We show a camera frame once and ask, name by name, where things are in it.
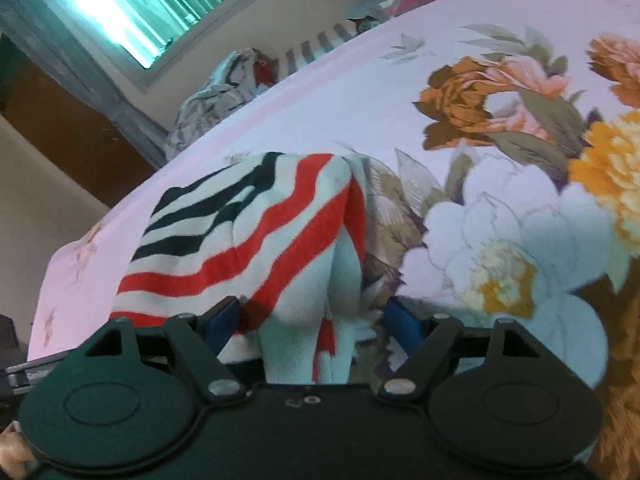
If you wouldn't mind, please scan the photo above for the red black white striped sweater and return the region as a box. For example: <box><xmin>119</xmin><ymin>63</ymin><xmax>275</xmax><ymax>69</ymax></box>
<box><xmin>112</xmin><ymin>153</ymin><xmax>367</xmax><ymax>384</ymax></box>

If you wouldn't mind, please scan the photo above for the grey crumpled clothes pile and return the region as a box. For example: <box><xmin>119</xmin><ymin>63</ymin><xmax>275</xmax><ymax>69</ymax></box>
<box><xmin>164</xmin><ymin>48</ymin><xmax>277</xmax><ymax>160</ymax></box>

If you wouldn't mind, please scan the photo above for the pink floral bed sheet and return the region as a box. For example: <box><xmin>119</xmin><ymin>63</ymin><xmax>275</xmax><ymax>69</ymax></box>
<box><xmin>28</xmin><ymin>0</ymin><xmax>639</xmax><ymax>479</ymax></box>

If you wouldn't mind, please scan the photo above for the dark wooden door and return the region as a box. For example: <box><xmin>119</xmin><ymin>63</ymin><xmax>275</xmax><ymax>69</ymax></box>
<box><xmin>1</xmin><ymin>36</ymin><xmax>154</xmax><ymax>206</ymax></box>

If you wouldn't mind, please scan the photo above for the grey white striped cloth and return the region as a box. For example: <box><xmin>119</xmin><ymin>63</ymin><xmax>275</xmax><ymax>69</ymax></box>
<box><xmin>273</xmin><ymin>21</ymin><xmax>357</xmax><ymax>81</ymax></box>

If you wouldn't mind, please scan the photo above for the grey curtain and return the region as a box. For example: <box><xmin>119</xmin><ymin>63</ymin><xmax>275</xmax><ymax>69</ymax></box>
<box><xmin>1</xmin><ymin>0</ymin><xmax>168</xmax><ymax>168</ymax></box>

